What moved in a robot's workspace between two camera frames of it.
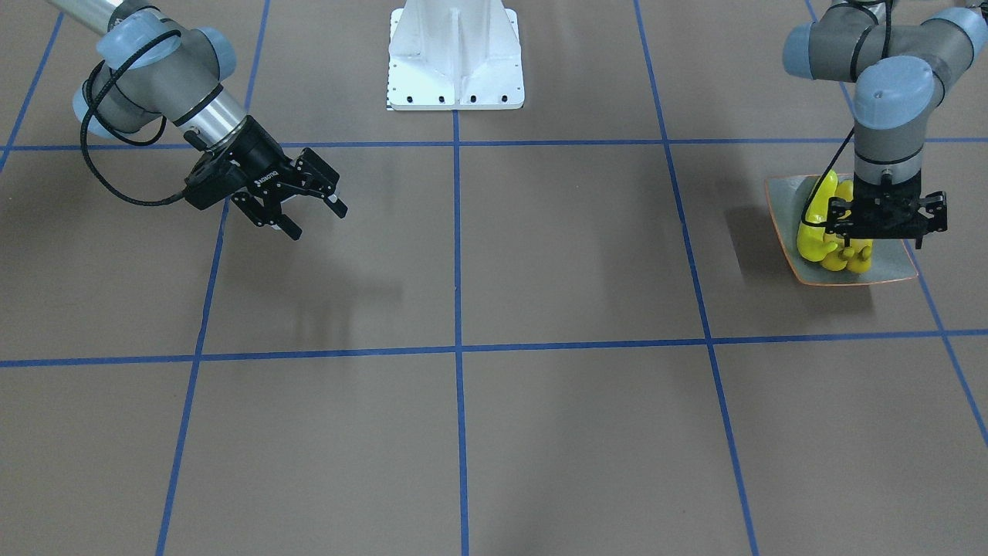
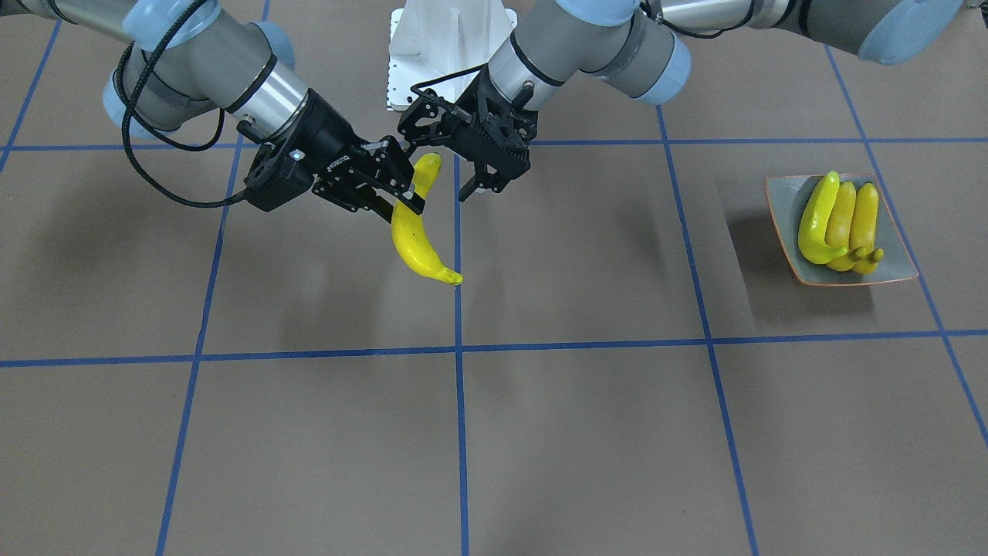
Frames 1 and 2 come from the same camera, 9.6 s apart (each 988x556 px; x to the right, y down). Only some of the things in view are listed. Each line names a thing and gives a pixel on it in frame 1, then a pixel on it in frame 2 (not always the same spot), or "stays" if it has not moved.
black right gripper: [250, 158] to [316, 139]
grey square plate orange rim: [789, 196] stays
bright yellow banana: [811, 240] stays
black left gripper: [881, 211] to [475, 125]
